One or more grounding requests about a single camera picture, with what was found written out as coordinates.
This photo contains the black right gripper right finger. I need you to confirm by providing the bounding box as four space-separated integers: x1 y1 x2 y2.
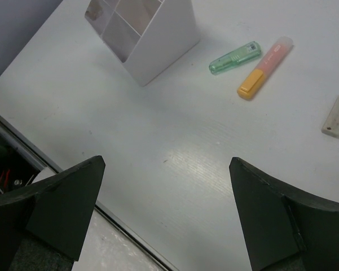
229 157 339 270

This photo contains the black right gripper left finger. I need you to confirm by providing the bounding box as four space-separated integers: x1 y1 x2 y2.
0 155 105 270

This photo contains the grey eraser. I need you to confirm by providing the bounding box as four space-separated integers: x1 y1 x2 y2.
321 96 339 138

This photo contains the orange pink highlighter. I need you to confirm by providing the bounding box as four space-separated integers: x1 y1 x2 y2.
237 37 293 100

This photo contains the green translucent correction tape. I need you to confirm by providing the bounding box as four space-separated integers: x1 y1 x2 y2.
209 41 262 75

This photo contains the white divided organizer box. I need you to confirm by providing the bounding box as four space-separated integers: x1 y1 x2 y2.
85 0 200 86

